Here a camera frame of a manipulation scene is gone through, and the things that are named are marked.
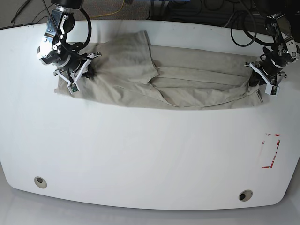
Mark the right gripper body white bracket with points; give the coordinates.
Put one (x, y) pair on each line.
(73, 71)

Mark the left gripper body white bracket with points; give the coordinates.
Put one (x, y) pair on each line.
(270, 73)

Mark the beige t-shirt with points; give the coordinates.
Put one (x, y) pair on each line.
(131, 72)

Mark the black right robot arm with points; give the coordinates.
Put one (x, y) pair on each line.
(54, 49)

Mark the red tape rectangle marking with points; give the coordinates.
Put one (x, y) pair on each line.
(270, 146)

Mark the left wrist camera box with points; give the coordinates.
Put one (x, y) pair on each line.
(272, 90)

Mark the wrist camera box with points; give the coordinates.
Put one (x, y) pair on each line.
(73, 88)
(272, 90)

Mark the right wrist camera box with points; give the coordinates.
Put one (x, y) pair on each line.
(73, 88)

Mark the right table cable grommet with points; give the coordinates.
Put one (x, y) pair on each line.
(245, 195)

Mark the table cable grommet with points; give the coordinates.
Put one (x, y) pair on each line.
(245, 195)
(40, 182)

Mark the left table cable grommet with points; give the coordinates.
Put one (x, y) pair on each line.
(40, 182)

